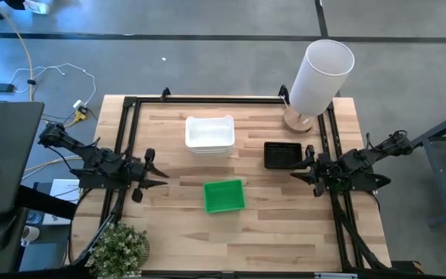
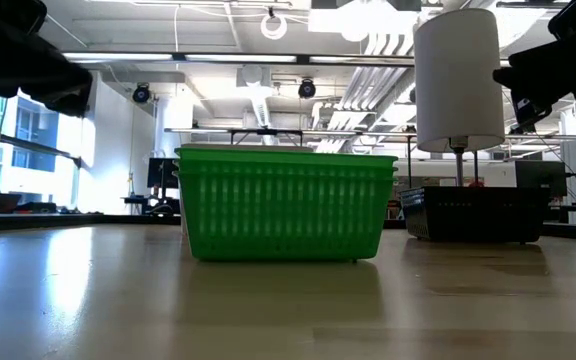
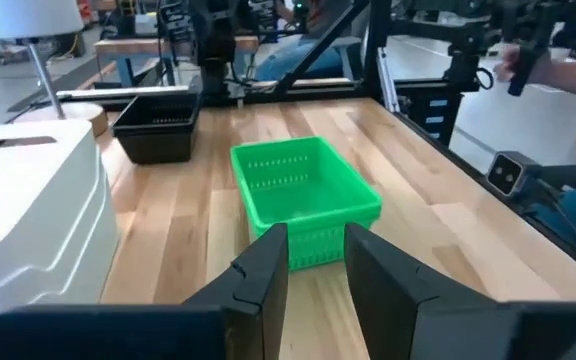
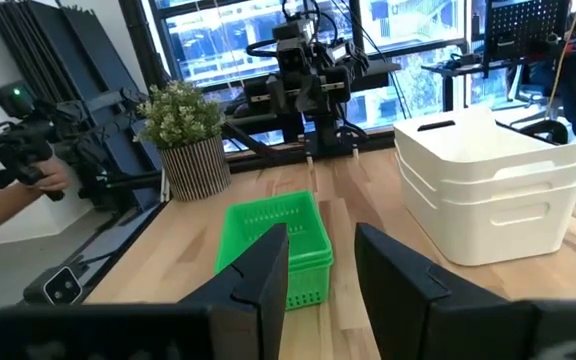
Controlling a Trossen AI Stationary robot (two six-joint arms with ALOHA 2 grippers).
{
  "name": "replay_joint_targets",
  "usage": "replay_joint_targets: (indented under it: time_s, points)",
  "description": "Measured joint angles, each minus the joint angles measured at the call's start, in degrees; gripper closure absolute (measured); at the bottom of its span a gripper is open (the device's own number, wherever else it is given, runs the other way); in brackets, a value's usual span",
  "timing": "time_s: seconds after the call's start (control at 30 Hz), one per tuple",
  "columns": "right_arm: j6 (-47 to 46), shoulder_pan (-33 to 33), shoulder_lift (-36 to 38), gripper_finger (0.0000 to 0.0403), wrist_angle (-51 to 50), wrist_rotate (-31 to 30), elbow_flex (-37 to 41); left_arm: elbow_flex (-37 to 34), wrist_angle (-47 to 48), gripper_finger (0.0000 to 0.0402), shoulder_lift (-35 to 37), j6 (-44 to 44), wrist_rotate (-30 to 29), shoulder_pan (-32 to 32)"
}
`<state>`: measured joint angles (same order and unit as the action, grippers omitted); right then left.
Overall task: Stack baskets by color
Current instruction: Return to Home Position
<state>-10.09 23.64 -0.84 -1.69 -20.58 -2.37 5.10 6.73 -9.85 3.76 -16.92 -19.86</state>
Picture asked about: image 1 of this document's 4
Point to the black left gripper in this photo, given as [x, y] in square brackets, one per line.
[136, 174]

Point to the white mug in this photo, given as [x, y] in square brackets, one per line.
[30, 234]

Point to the white booklet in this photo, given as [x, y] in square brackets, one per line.
[65, 188]

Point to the black plastic basket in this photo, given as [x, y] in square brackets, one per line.
[283, 155]

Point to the dark grey side desk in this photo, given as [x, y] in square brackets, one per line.
[6, 147]

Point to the person's shoe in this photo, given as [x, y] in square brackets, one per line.
[37, 6]

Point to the small potted green plant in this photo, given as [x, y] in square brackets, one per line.
[116, 250]

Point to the white and yellow plug adapter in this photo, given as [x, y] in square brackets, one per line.
[79, 110]

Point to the black bar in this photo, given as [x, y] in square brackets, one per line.
[45, 201]

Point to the white plastic basket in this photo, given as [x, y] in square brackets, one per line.
[209, 153]
[209, 131]

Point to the white table lamp wooden base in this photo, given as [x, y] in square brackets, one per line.
[320, 77]

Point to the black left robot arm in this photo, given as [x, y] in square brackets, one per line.
[91, 159]

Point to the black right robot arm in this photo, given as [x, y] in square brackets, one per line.
[362, 159]

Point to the green plastic basket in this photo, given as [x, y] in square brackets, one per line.
[224, 195]

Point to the black computer mouse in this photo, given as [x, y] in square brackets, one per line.
[0, 234]

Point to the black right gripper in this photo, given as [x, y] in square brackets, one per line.
[325, 170]

